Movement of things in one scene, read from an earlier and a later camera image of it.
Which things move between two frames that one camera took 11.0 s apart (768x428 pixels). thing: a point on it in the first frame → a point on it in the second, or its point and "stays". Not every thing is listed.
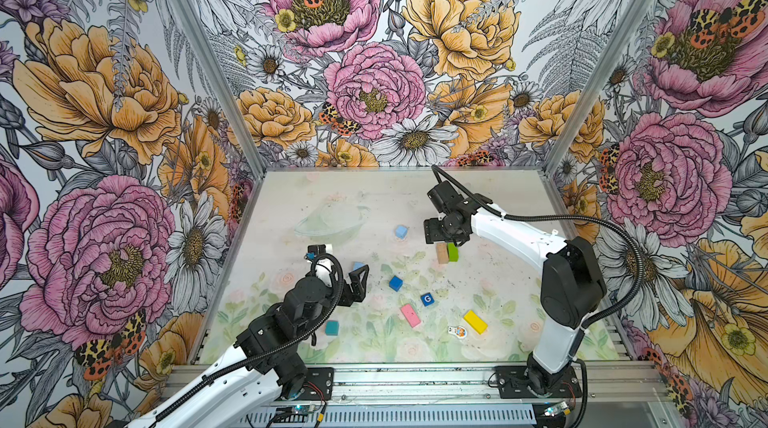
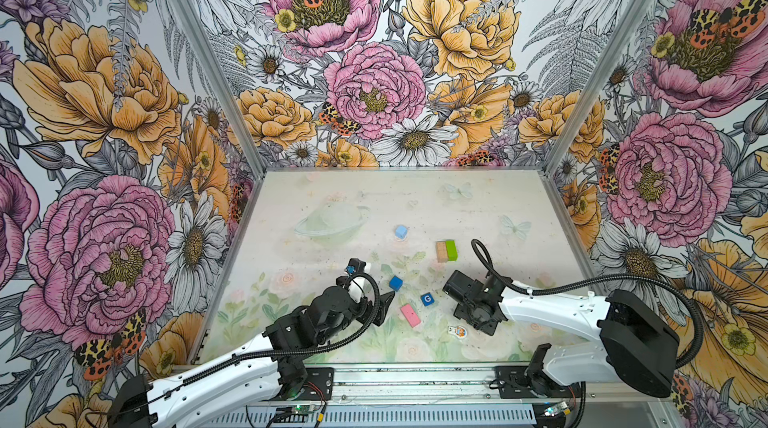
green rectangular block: (453, 252) stays
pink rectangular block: (411, 315) stays
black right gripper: (432, 232) → (488, 329)
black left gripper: (358, 288) → (383, 303)
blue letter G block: (427, 299) stays
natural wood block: (442, 252) stays
